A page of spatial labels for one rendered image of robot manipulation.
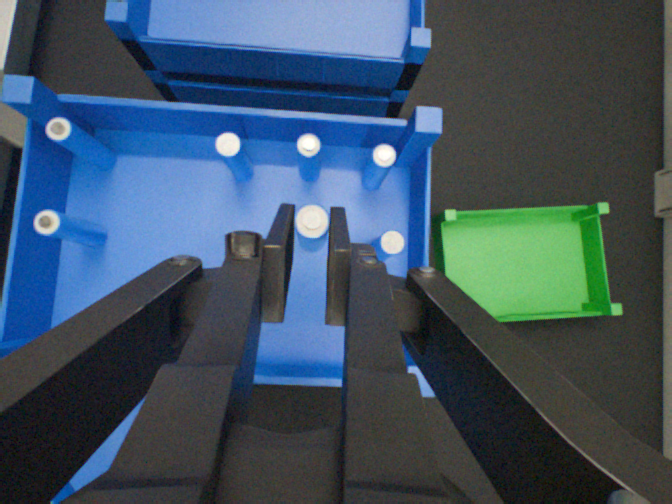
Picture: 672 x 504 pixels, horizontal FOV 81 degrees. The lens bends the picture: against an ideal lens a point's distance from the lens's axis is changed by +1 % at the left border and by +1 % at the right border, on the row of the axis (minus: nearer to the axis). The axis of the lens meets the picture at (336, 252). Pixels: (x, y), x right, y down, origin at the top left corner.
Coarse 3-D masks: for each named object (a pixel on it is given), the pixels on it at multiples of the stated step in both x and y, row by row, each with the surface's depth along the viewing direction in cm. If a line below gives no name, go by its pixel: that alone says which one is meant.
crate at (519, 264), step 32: (448, 224) 76; (480, 224) 76; (512, 224) 77; (544, 224) 77; (576, 224) 78; (448, 256) 75; (480, 256) 76; (512, 256) 76; (544, 256) 77; (576, 256) 77; (480, 288) 75; (512, 288) 76; (544, 288) 76; (576, 288) 76; (608, 288) 71; (512, 320) 70
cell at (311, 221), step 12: (312, 204) 20; (300, 216) 20; (312, 216) 19; (324, 216) 20; (300, 228) 19; (312, 228) 19; (324, 228) 20; (300, 240) 22; (312, 240) 20; (324, 240) 22; (312, 252) 25
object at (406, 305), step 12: (360, 252) 16; (372, 252) 16; (396, 276) 13; (348, 288) 13; (396, 288) 12; (408, 288) 13; (396, 300) 13; (408, 300) 12; (396, 312) 13; (408, 312) 12; (420, 312) 12; (408, 324) 13; (420, 324) 12
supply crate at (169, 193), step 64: (128, 128) 33; (192, 128) 33; (256, 128) 32; (320, 128) 32; (384, 128) 31; (64, 192) 33; (128, 192) 33; (192, 192) 34; (256, 192) 34; (320, 192) 34; (384, 192) 35; (64, 256) 33; (128, 256) 33; (320, 256) 34; (0, 320) 27; (64, 320) 32; (320, 320) 33; (320, 384) 28
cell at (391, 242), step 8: (384, 232) 28; (392, 232) 28; (376, 240) 30; (384, 240) 28; (392, 240) 28; (400, 240) 28; (376, 248) 29; (384, 248) 28; (392, 248) 28; (400, 248) 28; (384, 256) 29
